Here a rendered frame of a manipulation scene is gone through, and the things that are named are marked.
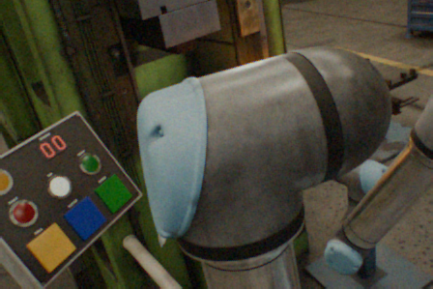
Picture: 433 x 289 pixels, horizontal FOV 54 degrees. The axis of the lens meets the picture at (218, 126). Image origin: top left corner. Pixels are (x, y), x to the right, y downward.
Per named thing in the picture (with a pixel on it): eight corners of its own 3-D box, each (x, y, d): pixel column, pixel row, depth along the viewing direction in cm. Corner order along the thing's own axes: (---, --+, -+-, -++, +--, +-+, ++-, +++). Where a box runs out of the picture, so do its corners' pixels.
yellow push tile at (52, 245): (77, 248, 94) (55, 222, 92) (51, 272, 88) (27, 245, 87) (73, 249, 95) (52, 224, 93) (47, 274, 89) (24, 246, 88)
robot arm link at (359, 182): (375, 210, 90) (373, 177, 87) (334, 191, 99) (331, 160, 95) (396, 192, 94) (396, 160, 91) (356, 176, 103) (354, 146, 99)
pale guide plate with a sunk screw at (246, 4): (261, 30, 156) (255, -17, 149) (243, 37, 152) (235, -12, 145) (257, 29, 158) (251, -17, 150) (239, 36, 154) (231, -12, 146)
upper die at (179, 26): (220, 29, 131) (216, -2, 127) (166, 48, 122) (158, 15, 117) (158, 20, 163) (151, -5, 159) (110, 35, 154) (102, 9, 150)
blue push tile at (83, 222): (107, 220, 101) (88, 196, 100) (84, 240, 95) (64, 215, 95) (104, 222, 102) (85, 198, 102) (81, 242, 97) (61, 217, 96)
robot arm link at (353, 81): (437, 1, 33) (255, 90, 81) (314, 35, 31) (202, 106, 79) (479, 141, 33) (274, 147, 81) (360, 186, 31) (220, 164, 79)
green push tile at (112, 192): (133, 195, 109) (115, 173, 108) (114, 213, 104) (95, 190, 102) (129, 197, 110) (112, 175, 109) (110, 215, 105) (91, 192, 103)
